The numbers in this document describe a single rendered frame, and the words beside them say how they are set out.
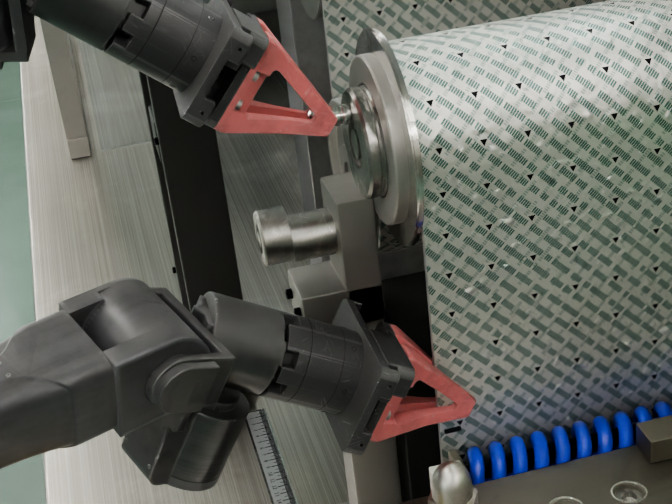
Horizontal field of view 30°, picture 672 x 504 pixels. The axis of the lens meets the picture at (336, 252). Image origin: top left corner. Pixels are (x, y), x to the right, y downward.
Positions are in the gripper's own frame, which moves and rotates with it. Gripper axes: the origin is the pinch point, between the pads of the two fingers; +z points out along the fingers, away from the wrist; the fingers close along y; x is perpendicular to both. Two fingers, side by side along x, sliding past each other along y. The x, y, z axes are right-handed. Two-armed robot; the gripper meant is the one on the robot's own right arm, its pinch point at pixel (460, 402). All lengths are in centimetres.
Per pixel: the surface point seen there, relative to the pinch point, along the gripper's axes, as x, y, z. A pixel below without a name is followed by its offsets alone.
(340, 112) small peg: 15.2, -6.1, -14.4
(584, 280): 11.3, 0.2, 4.2
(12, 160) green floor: -118, -342, 9
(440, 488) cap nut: -2.5, 7.7, -3.1
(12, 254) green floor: -119, -268, 9
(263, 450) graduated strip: -20.6, -23.1, -1.8
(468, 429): -1.7, 0.2, 1.5
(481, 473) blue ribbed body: -3.0, 3.6, 1.8
